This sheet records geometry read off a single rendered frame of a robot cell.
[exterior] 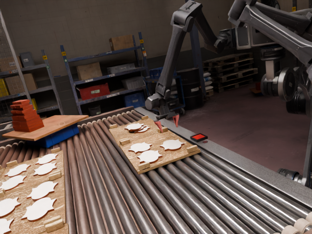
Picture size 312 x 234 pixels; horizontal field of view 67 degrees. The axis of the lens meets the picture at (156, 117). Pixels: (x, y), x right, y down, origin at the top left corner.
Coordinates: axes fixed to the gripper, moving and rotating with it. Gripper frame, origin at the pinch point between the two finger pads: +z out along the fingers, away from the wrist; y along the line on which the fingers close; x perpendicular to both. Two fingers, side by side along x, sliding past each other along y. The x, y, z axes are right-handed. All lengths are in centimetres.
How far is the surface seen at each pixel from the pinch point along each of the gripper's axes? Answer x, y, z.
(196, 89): -349, -201, 5
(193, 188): 44.1, 11.6, 17.9
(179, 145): 9.2, 0.1, 8.9
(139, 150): -0.5, 20.7, 5.9
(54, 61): -480, 72, -154
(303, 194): 68, -17, 24
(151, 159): 14.4, 18.8, 8.8
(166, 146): 5.4, 6.1, 7.8
